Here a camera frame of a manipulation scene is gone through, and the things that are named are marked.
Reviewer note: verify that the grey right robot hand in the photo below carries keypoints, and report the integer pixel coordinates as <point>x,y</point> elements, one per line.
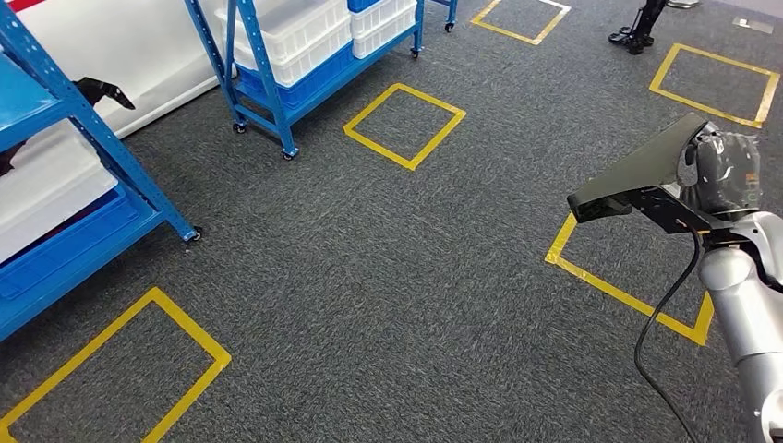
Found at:
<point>728,174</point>

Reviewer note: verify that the long black plastic part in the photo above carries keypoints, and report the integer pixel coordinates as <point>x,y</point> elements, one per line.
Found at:
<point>636,165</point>

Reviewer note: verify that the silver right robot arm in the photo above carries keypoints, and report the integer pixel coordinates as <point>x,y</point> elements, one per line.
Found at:
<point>740,306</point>

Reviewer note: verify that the blue metal shelf rack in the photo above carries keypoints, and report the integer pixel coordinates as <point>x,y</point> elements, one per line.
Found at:
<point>30,92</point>

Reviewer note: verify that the grey floor outlet plate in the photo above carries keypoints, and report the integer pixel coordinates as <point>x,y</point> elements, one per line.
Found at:
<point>753,26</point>

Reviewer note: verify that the black robot legs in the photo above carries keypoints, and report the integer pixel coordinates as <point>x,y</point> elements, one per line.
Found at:
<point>639,27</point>

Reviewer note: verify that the white plastic bin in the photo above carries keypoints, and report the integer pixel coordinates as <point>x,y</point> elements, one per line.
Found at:
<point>318,58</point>
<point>385,15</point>
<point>391,37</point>
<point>49,183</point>
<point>293,24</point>

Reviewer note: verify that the blue plastic bin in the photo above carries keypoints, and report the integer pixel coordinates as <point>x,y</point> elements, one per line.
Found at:
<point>312,92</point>
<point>361,5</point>
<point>73,251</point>

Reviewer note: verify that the blue wheeled metal rack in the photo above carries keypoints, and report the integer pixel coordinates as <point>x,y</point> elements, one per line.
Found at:
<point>270,92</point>

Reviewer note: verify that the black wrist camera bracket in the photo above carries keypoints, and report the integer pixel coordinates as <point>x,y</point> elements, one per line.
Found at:
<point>667,214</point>

